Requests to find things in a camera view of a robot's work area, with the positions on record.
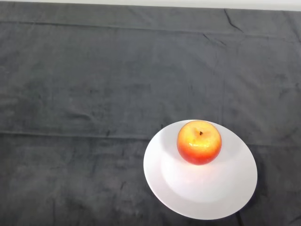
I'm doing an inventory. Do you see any red yellow apple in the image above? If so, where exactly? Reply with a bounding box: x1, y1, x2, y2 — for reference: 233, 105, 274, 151
176, 120, 222, 166

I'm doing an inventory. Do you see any white round plate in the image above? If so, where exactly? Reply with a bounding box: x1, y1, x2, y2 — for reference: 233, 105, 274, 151
143, 119, 258, 221

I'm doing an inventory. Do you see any black cloth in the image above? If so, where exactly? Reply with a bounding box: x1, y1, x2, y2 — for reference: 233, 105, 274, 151
0, 2, 301, 226

